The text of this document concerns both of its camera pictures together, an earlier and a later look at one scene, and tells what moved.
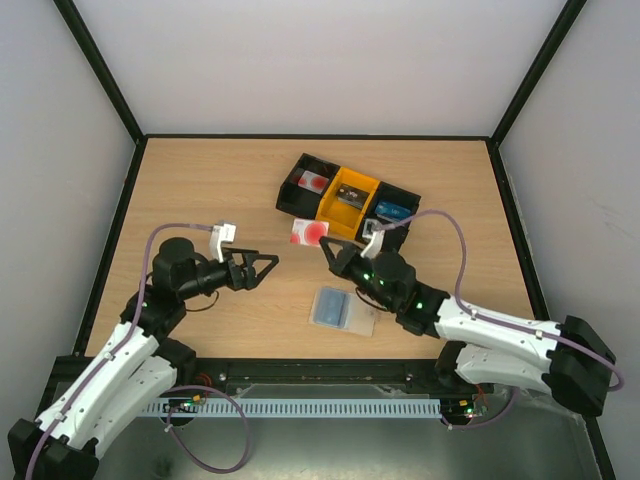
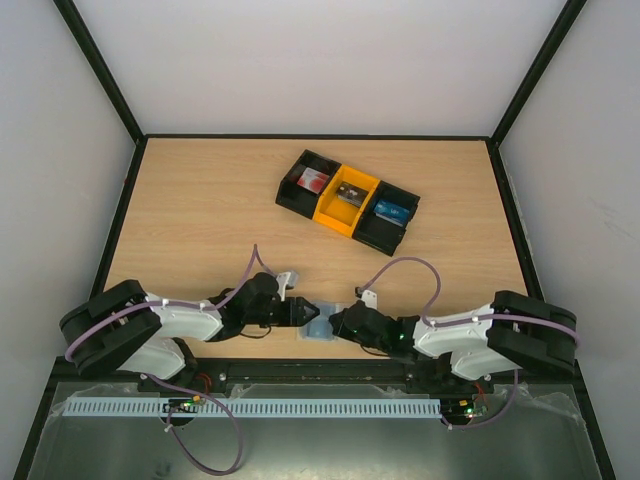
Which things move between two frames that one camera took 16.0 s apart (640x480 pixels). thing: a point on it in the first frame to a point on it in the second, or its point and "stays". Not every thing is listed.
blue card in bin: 392,211 stays
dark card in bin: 352,196 stays
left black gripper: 248,256 to 295,312
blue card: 330,307 to 320,327
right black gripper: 347,261 to 353,322
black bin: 296,199 stays
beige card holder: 323,288 to 319,329
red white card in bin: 313,182 stays
